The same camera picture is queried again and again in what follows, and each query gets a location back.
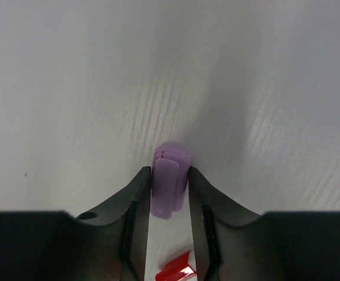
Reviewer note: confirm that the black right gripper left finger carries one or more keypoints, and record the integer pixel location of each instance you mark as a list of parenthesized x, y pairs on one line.
[(117, 233)]

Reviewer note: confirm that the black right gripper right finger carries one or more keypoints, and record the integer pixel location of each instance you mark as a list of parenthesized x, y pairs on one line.
[(230, 241)]

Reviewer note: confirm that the pink highlighter cap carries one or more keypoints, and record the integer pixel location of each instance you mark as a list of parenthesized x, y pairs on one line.
[(169, 174)]

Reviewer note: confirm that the red marker cap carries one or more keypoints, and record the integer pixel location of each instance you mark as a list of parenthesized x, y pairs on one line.
[(179, 269)]

